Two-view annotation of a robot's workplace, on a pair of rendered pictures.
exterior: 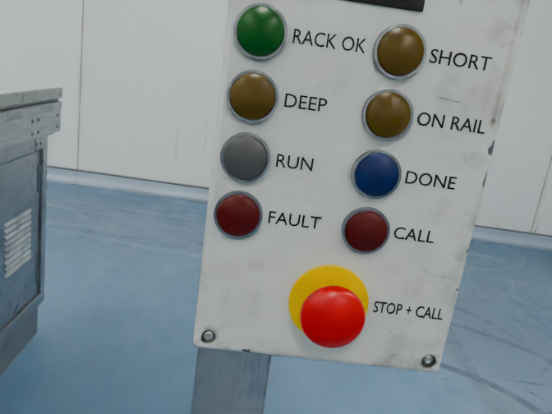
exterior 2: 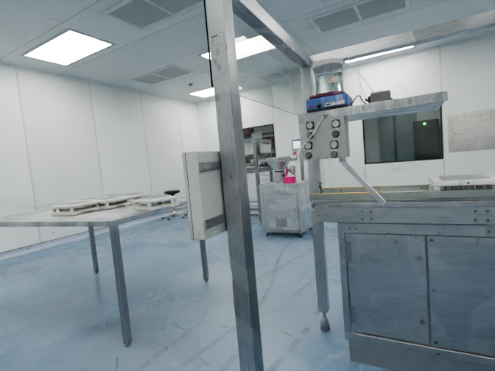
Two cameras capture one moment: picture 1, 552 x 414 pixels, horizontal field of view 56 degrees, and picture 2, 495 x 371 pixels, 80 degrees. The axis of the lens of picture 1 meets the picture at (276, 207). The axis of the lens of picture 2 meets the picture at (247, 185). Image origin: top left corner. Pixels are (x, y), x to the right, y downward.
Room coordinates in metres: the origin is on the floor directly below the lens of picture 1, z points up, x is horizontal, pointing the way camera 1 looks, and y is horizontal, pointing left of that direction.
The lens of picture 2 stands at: (0.92, -0.77, 1.09)
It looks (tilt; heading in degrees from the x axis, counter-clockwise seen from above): 4 degrees down; 121
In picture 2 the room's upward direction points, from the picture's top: 5 degrees counter-clockwise
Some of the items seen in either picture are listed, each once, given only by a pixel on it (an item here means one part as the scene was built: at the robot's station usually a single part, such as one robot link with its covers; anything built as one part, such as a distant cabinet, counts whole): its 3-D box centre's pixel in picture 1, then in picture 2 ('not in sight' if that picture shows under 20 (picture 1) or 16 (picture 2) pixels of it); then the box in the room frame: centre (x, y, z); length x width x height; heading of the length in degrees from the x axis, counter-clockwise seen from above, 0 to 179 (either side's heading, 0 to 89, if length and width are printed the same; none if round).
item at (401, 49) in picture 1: (400, 51); not in sight; (0.31, -0.06, 1.08); 0.03 x 0.01 x 0.03; 94
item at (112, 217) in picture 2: not in sight; (96, 210); (-1.53, 0.72, 0.80); 1.50 x 1.10 x 0.04; 10
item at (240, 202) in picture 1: (237, 215); not in sight; (0.30, 0.02, 0.97); 0.03 x 0.01 x 0.03; 94
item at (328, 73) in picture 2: not in sight; (328, 77); (0.51, 0.79, 1.49); 0.15 x 0.15 x 0.19
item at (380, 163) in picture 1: (376, 175); not in sight; (0.31, -0.06, 1.01); 0.03 x 0.01 x 0.03; 94
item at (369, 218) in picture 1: (365, 231); not in sight; (0.31, -0.06, 0.97); 0.03 x 0.01 x 0.03; 94
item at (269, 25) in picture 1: (260, 31); not in sight; (0.30, 0.02, 1.08); 0.03 x 0.01 x 0.03; 94
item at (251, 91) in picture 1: (252, 96); not in sight; (0.30, 0.02, 1.05); 0.03 x 0.01 x 0.03; 94
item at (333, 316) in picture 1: (329, 306); not in sight; (0.30, -0.04, 0.92); 0.04 x 0.04 x 0.04; 4
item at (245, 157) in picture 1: (245, 158); not in sight; (0.30, 0.02, 1.01); 0.03 x 0.01 x 0.03; 94
